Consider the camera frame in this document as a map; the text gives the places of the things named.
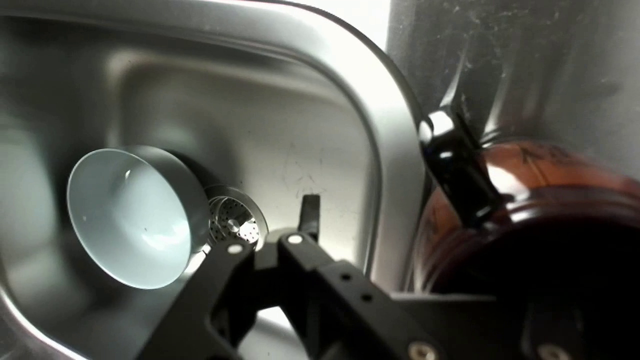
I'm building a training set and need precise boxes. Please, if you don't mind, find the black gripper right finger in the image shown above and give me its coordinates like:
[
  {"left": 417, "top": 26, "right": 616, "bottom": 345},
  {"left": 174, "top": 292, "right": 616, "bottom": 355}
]
[{"left": 273, "top": 193, "right": 455, "bottom": 360}]

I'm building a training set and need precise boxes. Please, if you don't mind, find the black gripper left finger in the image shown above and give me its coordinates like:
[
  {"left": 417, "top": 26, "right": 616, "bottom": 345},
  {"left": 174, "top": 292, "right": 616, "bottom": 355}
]
[{"left": 136, "top": 238, "right": 259, "bottom": 360}]

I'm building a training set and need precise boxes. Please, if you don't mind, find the metal sink drain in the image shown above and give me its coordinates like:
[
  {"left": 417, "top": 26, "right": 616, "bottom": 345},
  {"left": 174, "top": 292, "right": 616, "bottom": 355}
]
[{"left": 206, "top": 193, "right": 270, "bottom": 255}]

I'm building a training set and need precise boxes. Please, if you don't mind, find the stainless steel sink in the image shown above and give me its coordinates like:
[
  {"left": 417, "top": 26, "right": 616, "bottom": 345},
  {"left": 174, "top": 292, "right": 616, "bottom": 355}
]
[{"left": 0, "top": 0, "right": 640, "bottom": 360}]

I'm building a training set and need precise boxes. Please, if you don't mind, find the red and white box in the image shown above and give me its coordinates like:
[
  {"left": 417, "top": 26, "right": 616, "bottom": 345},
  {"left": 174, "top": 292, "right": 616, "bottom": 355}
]
[{"left": 416, "top": 136, "right": 640, "bottom": 296}]

